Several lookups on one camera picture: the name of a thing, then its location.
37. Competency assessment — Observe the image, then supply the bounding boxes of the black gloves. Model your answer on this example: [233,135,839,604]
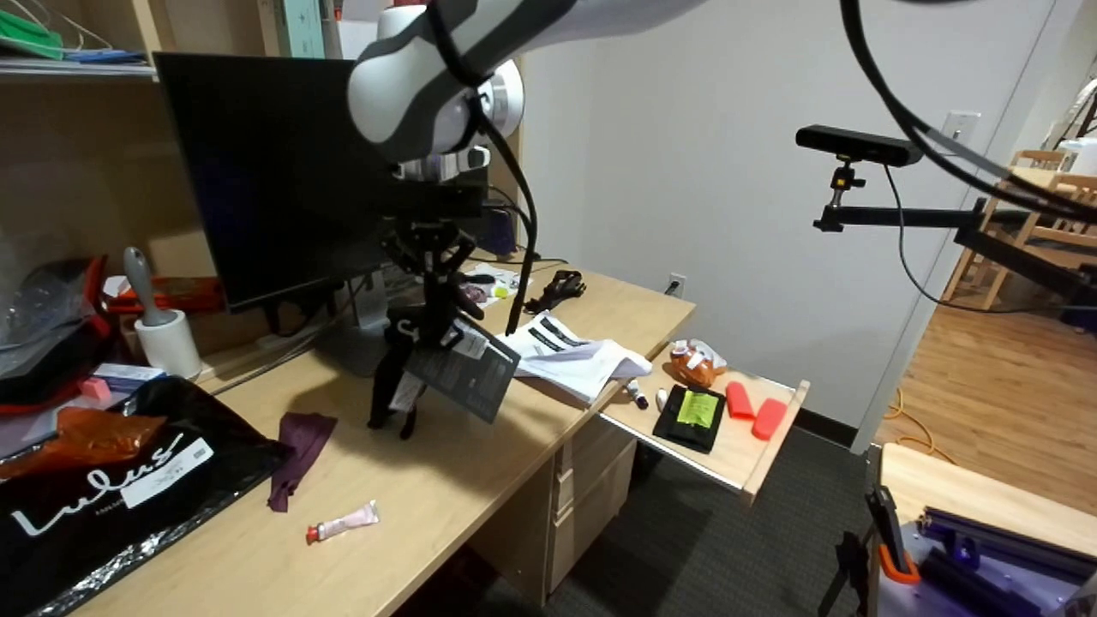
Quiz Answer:
[363,297,485,447]

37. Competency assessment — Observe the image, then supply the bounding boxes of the orange white snack bag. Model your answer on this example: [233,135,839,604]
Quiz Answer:
[658,336,731,395]

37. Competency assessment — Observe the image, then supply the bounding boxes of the black green package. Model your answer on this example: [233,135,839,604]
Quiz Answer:
[651,381,731,457]

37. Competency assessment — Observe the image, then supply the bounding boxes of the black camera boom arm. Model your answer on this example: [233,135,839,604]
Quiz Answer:
[809,158,1097,307]

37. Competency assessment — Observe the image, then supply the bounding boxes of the dark grey glove packaging card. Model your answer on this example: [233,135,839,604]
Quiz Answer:
[402,314,523,428]

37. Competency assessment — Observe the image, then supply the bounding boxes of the wooden desk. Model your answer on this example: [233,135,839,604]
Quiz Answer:
[66,255,702,617]

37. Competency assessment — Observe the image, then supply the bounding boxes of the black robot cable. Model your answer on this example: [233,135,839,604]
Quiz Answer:
[423,0,541,336]

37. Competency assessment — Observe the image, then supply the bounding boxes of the wooden side table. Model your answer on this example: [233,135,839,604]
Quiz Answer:
[873,437,1097,617]

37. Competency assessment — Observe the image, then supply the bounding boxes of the teal board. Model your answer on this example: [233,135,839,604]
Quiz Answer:
[277,0,337,60]

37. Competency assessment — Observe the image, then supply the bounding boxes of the white pink tube object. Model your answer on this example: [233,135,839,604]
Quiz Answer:
[303,497,383,548]

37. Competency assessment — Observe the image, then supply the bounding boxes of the red white clutter pile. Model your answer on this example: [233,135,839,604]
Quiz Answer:
[0,255,229,413]

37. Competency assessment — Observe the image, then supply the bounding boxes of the red flat item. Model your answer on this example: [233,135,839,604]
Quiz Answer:
[723,376,758,420]
[747,395,791,447]

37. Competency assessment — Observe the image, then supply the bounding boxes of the green item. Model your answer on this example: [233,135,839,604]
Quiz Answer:
[0,3,70,65]

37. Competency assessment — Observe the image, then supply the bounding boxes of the black computer monitor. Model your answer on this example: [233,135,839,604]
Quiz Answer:
[152,47,496,314]

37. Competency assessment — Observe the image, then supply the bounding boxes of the white papers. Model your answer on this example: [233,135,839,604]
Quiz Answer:
[496,307,658,411]

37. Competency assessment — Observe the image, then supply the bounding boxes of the purple tray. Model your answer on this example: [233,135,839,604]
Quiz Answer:
[908,504,1097,617]

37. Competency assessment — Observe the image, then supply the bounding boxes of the wooden chair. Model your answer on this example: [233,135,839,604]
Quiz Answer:
[938,144,1097,314]

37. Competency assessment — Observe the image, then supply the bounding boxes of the black stereo camera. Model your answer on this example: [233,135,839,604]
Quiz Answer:
[791,120,927,170]

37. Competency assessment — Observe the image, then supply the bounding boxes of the purple cloth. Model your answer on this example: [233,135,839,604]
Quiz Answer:
[263,408,343,517]

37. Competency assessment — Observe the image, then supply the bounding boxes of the orange handled tool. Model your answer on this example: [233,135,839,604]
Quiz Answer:
[864,482,927,589]

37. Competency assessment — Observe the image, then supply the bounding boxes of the small black cable clump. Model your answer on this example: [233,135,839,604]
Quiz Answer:
[527,267,590,314]

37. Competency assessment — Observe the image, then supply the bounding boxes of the white paper roll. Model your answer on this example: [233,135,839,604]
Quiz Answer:
[131,304,205,383]

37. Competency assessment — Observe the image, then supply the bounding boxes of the white wall outlet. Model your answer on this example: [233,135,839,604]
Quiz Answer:
[938,105,983,146]

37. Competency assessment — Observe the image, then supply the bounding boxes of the grey brush handle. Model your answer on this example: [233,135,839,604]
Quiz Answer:
[120,244,165,329]

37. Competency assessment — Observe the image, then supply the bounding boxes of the wooden shelf unit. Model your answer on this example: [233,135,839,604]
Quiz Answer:
[0,0,352,303]

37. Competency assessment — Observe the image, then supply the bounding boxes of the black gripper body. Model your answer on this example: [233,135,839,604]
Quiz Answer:
[381,179,491,282]

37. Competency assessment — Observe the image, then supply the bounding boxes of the orange packet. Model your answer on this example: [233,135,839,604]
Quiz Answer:
[0,404,173,488]

